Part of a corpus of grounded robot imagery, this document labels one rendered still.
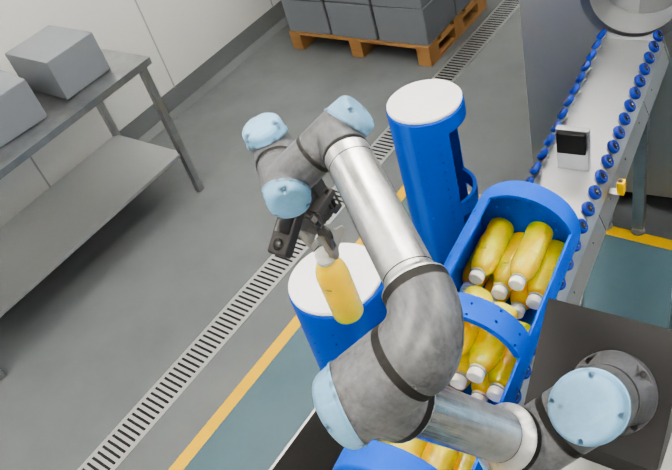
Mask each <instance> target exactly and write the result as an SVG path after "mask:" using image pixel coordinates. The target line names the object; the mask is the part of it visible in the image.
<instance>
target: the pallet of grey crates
mask: <svg viewBox="0 0 672 470"><path fill-rule="evenodd" d="M281 2H282V5H283V8H284V11H285V15H286V18H287V21H288V24H289V27H290V31H289V34H290V37H291V41H292V44H293V47H294V48H295V49H303V50H304V49H305V48H307V47H308V46H309V45H310V44H311V43H312V42H313V41H314V40H316V39H317V38H318V37H321V38H329V39H337V40H346V41H349V44H350V48H351V52H352V55H353V56H355V57H362V58H364V57H365V56H366V55H367V54H368V53H369V52H371V51H372V50H373V49H374V48H375V47H376V46H377V45H378V44H379V45H387V46H396V47H404V48H412V49H416V52H417V57H418V63H419V65H422V66H430V67H432V66H433V65H434V64H435V63H436V62H437V61H438V60H439V59H440V58H441V56H442V55H443V54H444V53H445V52H446V51H447V50H448V49H449V48H450V47H451V46H452V45H453V43H454V42H455V41H456V40H457V39H458V38H459V37H460V36H461V35H462V34H463V33H464V31H465V30H466V29H467V28H468V27H469V26H470V25H471V24H472V23H473V22H474V21H475V19H476V18H477V17H478V16H479V15H480V14H481V13H482V12H483V11H484V10H485V9H486V8H487V4H486V0H281Z"/></svg>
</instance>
